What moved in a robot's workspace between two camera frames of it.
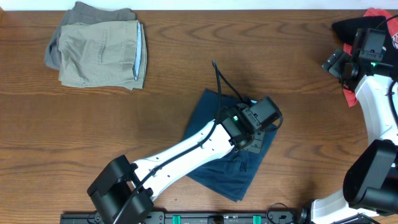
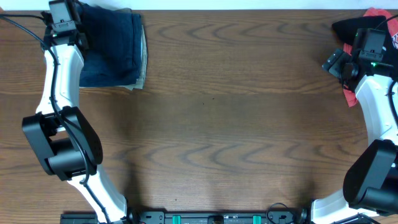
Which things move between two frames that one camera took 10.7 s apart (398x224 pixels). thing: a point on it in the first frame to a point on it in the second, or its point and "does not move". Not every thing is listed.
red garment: [351, 97] does not move
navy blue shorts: [233, 175] to [114, 56]
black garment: [347, 29] does not move
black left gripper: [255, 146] to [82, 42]
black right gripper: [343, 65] does not move
